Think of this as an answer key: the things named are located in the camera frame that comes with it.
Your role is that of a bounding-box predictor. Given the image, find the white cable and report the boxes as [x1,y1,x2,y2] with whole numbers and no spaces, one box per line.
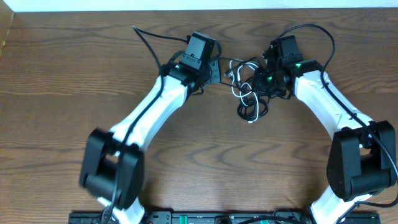
[224,59,261,124]

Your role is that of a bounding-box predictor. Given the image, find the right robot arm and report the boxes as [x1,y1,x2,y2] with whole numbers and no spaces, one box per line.
[253,35,397,223]

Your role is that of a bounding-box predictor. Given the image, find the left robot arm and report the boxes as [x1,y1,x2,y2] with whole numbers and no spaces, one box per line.
[79,32,222,223]

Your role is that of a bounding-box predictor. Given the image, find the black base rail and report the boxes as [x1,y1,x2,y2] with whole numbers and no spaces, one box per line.
[68,208,381,224]

